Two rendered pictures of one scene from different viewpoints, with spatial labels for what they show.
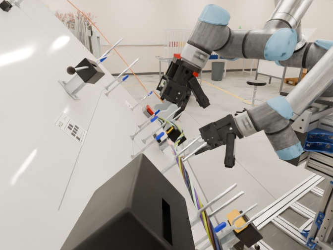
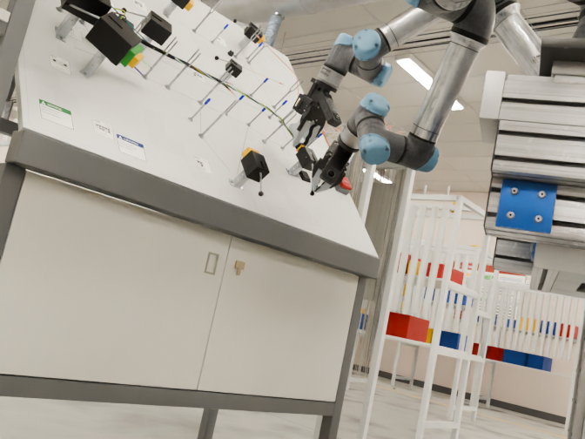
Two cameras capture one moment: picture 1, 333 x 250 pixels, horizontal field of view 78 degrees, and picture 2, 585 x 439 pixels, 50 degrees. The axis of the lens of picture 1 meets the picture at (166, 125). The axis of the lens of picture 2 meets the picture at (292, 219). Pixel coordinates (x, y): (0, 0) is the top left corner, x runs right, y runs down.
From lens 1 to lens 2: 1.79 m
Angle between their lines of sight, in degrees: 62
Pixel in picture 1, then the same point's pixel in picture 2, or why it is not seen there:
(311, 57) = not seen: hidden behind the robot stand
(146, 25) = not seen: outside the picture
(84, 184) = (175, 70)
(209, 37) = (332, 55)
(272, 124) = (355, 118)
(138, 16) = not seen: outside the picture
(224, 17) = (344, 38)
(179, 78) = (313, 95)
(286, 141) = (360, 131)
